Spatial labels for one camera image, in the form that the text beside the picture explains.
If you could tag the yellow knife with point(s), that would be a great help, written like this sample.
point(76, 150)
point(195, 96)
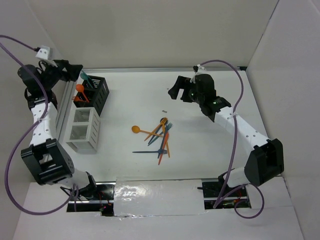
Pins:
point(167, 145)

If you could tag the aluminium frame rail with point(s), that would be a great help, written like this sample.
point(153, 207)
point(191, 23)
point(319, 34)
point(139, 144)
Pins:
point(156, 69)

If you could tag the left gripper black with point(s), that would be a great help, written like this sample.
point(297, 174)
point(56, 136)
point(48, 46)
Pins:
point(74, 70)

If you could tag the teal spoon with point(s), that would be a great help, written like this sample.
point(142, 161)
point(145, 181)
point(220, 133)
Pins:
point(86, 78)

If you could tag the yellow fork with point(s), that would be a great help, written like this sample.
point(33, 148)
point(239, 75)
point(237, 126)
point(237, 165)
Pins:
point(155, 131)

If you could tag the white foil panel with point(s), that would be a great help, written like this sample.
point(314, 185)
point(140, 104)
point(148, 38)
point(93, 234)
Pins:
point(158, 198)

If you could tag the dark blue fork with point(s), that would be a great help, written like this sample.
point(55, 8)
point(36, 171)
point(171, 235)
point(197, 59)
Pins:
point(149, 151)

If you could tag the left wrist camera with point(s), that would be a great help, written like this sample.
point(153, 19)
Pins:
point(44, 53)

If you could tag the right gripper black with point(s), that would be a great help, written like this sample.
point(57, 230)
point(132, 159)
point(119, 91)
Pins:
point(182, 82)

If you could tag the orange knife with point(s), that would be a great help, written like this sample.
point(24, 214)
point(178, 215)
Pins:
point(165, 139)

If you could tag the yellow spoon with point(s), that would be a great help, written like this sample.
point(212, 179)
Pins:
point(135, 129)

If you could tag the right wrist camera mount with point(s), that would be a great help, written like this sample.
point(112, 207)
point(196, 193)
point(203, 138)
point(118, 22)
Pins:
point(198, 70)

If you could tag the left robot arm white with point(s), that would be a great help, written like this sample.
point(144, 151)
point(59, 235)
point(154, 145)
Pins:
point(45, 158)

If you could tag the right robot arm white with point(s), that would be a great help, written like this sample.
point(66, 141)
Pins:
point(265, 156)

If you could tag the dark blue knife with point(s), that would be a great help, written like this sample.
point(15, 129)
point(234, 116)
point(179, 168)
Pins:
point(161, 151)

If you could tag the black utensil caddy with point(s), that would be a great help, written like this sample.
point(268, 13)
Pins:
point(97, 96)

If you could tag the white utensil caddy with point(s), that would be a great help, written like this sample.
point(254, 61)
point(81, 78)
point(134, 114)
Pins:
point(82, 130)

